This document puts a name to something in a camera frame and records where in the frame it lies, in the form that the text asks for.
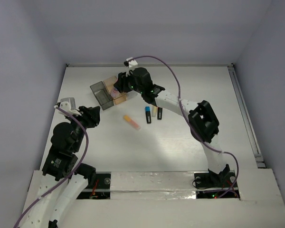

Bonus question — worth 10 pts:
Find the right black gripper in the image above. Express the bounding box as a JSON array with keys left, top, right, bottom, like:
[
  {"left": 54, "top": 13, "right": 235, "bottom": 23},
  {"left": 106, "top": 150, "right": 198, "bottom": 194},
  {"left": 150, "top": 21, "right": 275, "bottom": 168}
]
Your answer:
[{"left": 115, "top": 67, "right": 145, "bottom": 94}]

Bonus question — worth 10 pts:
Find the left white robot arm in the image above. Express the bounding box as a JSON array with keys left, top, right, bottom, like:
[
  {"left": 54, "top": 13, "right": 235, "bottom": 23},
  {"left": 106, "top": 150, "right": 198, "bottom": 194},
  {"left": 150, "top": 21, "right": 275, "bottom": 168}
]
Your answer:
[{"left": 15, "top": 102, "right": 100, "bottom": 228}]

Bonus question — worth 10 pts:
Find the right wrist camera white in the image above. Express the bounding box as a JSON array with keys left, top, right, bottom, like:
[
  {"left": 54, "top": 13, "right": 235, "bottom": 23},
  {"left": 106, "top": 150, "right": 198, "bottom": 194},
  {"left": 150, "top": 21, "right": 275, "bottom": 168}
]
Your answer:
[{"left": 123, "top": 57, "right": 138, "bottom": 76}]

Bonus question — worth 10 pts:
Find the clear plastic bin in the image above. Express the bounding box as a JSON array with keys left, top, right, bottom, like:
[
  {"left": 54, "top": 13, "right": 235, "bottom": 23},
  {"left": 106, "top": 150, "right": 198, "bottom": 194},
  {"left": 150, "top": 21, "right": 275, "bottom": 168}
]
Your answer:
[{"left": 126, "top": 91, "right": 138, "bottom": 100}]

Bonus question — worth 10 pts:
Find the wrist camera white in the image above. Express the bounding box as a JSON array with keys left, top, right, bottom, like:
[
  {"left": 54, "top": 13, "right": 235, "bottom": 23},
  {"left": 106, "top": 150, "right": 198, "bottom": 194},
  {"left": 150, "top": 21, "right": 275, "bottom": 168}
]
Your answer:
[
  {"left": 54, "top": 97, "right": 82, "bottom": 116},
  {"left": 123, "top": 57, "right": 138, "bottom": 76}
]

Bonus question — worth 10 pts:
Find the amber translucent bin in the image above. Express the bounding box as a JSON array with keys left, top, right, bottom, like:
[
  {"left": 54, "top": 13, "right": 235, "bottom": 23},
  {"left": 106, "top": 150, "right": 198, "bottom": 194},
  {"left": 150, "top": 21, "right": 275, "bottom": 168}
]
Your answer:
[{"left": 103, "top": 76, "right": 127, "bottom": 105}]

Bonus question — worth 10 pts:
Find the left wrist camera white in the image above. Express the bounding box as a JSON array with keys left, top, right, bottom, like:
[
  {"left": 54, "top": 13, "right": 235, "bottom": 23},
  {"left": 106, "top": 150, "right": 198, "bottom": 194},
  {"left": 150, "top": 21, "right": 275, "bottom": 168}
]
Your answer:
[{"left": 54, "top": 97, "right": 82, "bottom": 116}]

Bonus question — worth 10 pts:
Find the white foam front board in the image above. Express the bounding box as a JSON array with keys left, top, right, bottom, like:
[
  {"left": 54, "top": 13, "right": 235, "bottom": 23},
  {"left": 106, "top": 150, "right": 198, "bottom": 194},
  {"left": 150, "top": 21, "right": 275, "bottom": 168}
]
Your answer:
[{"left": 18, "top": 168, "right": 285, "bottom": 228}]

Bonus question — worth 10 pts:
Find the silver tape strip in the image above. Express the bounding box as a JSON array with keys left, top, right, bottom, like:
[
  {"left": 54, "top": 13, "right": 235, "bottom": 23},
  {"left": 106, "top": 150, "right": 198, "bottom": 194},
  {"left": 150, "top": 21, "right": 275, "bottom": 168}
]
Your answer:
[{"left": 110, "top": 171, "right": 197, "bottom": 200}]

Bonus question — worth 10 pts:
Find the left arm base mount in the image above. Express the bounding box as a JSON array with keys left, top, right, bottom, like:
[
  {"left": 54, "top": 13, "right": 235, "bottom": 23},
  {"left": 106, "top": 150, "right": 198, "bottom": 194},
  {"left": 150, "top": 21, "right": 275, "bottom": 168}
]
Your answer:
[{"left": 77, "top": 172, "right": 111, "bottom": 200}]

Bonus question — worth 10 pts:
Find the pink cap black highlighter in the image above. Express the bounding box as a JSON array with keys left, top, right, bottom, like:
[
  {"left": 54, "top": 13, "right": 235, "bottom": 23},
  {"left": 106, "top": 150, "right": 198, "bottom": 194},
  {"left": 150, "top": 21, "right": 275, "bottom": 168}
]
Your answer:
[{"left": 157, "top": 107, "right": 163, "bottom": 120}]

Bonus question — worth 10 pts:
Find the yellow pastel highlighter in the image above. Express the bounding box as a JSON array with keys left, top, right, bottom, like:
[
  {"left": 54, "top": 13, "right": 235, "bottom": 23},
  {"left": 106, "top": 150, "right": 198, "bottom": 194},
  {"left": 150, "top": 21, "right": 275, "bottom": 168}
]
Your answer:
[{"left": 152, "top": 106, "right": 157, "bottom": 117}]

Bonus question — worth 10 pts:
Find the aluminium rail right edge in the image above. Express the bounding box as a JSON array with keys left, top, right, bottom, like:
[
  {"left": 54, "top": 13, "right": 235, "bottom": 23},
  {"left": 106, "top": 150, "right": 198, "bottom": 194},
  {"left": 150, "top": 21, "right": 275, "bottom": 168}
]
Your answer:
[{"left": 228, "top": 64, "right": 267, "bottom": 169}]

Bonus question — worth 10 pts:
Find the blue cap black highlighter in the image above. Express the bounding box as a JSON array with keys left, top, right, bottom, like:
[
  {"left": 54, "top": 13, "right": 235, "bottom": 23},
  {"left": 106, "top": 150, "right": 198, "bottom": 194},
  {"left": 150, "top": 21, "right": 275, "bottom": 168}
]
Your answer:
[{"left": 145, "top": 106, "right": 152, "bottom": 124}]

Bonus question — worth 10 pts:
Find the orange pastel highlighter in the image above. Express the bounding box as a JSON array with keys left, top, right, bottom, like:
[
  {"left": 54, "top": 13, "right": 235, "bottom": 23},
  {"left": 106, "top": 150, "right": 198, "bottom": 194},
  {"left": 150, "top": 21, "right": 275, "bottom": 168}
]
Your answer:
[{"left": 123, "top": 115, "right": 141, "bottom": 130}]

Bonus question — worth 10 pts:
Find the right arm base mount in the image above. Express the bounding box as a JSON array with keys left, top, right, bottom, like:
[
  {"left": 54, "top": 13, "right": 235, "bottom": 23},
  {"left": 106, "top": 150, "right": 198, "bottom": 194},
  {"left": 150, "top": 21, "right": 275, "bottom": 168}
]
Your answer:
[{"left": 191, "top": 164, "right": 240, "bottom": 199}]

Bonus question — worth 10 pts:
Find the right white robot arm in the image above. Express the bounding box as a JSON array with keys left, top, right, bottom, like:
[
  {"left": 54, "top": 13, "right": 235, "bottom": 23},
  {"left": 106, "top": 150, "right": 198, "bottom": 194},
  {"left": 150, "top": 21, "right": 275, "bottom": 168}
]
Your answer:
[{"left": 114, "top": 67, "right": 230, "bottom": 186}]

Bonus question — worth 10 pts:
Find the grey translucent bin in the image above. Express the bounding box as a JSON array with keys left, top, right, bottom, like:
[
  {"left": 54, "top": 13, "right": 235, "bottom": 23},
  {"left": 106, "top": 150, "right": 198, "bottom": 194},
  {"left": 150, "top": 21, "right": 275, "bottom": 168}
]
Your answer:
[{"left": 90, "top": 81, "right": 114, "bottom": 110}]

